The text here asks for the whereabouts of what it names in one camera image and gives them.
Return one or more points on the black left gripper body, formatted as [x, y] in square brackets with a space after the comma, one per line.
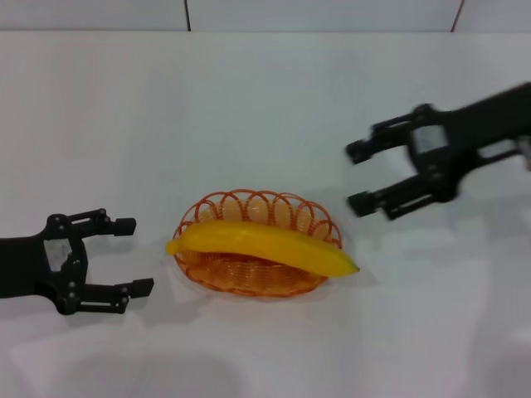
[25, 265]

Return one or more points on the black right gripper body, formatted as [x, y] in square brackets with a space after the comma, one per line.
[477, 124]

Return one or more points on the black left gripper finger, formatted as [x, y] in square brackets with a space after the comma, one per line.
[141, 288]
[124, 226]

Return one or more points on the yellow banana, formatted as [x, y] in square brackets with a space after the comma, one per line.
[265, 244]

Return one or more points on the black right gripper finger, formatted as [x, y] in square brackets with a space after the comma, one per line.
[394, 199]
[361, 151]

